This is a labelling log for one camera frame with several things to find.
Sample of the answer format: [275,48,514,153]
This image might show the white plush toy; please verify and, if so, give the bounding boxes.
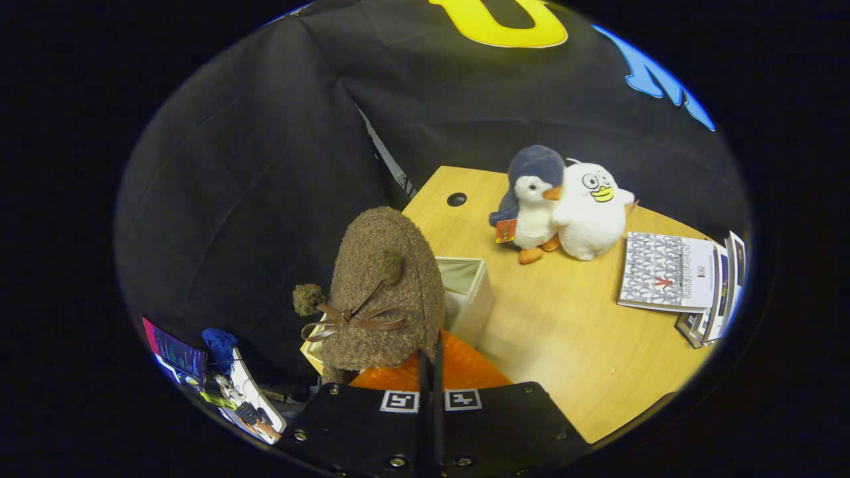
[551,159,637,262]

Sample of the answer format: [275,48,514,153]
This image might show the brown fuzzy shoe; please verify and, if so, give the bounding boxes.
[292,206,447,384]

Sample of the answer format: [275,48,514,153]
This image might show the grey penguin plush toy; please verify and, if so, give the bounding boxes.
[489,145,566,265]

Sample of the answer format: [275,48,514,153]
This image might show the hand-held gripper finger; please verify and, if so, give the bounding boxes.
[276,351,431,478]
[433,330,592,475]

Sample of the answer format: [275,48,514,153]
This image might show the grey patterned booklet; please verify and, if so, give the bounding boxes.
[617,231,718,314]

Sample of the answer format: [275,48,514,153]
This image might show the white cluttered table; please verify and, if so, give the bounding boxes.
[199,345,288,444]

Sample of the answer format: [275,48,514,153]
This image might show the cream fabric storage box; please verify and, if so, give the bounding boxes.
[300,256,495,376]

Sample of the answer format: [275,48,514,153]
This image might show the blue cloth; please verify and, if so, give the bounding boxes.
[202,327,238,367]

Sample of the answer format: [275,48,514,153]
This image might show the dark book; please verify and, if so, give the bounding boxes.
[675,312,706,350]

